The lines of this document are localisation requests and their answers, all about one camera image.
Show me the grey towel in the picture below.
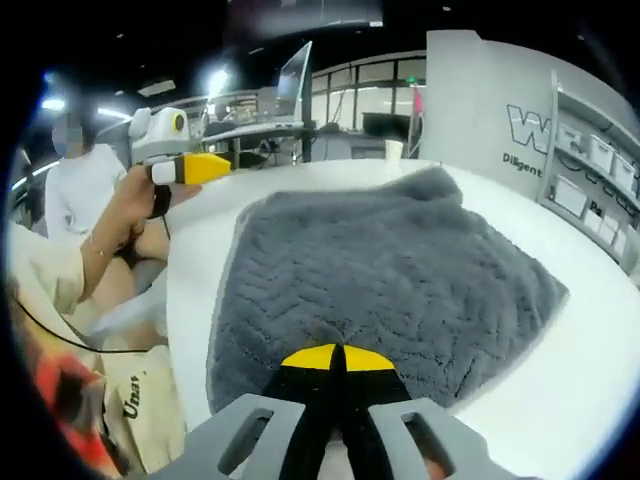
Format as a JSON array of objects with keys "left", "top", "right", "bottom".
[{"left": 207, "top": 167, "right": 571, "bottom": 416}]

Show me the person's left hand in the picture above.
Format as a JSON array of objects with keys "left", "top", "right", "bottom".
[{"left": 102, "top": 163, "right": 205, "bottom": 254}]

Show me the white side desk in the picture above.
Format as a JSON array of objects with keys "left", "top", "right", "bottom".
[{"left": 199, "top": 117, "right": 314, "bottom": 169}]

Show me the standing display banner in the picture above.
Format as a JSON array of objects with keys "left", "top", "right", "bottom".
[{"left": 276, "top": 40, "right": 315, "bottom": 166}]

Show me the person's leg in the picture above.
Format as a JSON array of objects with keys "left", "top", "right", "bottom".
[{"left": 97, "top": 232, "right": 171, "bottom": 314}]

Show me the black monitor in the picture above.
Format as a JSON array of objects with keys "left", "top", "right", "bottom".
[{"left": 362, "top": 112, "right": 412, "bottom": 139}]

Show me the orange patterned cloth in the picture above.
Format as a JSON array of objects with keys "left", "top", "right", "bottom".
[{"left": 29, "top": 349, "right": 124, "bottom": 480}]

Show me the grey metal storage shelf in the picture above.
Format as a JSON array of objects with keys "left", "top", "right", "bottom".
[{"left": 537, "top": 68, "right": 640, "bottom": 274}]

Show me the group of white storage boxes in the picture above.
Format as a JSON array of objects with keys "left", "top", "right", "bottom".
[{"left": 552, "top": 121, "right": 639, "bottom": 259}]

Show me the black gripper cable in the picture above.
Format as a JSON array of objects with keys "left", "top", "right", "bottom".
[{"left": 9, "top": 214, "right": 174, "bottom": 354}]

